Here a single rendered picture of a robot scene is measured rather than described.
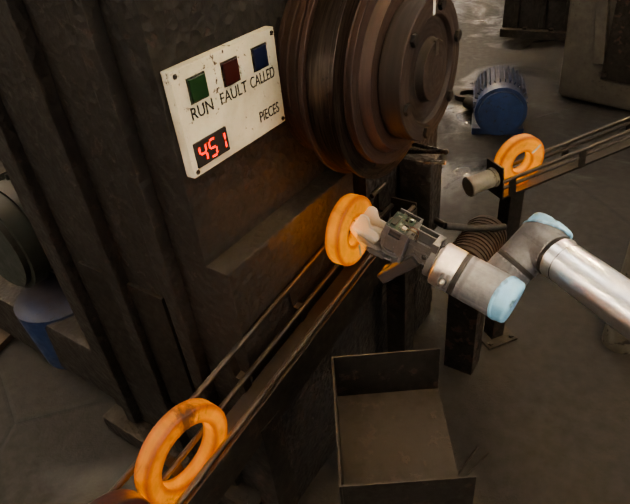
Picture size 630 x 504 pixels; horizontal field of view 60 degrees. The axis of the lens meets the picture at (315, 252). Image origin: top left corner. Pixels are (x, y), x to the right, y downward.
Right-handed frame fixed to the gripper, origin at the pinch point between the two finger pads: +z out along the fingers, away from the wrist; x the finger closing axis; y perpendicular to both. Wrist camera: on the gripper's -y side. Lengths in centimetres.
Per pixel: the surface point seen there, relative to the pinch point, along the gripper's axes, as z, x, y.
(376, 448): -28.6, 30.7, -17.5
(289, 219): 10.1, 8.2, 0.0
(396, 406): -27.5, 21.1, -17.0
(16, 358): 109, 31, -120
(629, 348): -78, -79, -61
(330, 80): 8.6, 3.9, 30.6
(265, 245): 9.2, 17.4, -0.5
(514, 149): -17, -64, -4
